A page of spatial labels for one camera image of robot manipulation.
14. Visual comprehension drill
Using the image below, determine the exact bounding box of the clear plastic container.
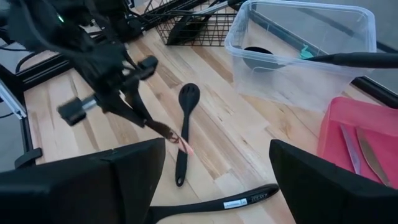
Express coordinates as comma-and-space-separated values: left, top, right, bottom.
224, 0, 377, 111

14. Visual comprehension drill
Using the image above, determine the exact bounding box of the black slotted spoon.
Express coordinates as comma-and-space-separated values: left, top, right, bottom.
175, 82, 201, 187

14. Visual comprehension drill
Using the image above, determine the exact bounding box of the black ladle with white label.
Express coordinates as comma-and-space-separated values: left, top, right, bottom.
146, 183, 280, 224

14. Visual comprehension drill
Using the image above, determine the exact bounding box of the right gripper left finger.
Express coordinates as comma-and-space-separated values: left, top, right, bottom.
0, 138, 166, 224

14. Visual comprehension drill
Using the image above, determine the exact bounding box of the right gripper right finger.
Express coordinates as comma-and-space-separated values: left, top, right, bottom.
269, 139, 398, 224

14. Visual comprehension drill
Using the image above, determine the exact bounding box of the red plastic tray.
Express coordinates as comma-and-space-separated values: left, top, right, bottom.
317, 96, 398, 190

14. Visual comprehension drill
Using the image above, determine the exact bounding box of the black wire basket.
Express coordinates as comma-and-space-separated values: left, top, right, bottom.
136, 0, 249, 47

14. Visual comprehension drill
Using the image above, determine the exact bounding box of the black spatula steel neck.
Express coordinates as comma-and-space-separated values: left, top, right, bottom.
166, 0, 249, 45

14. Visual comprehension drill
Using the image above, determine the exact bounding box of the iridescent table knife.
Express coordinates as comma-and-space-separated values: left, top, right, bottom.
340, 123, 361, 175

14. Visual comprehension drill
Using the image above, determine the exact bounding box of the rose gold cutlery piece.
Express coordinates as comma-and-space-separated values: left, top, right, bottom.
154, 119, 195, 156

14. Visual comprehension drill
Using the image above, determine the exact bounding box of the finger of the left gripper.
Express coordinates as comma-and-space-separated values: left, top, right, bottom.
126, 83, 155, 127
101, 98, 149, 129

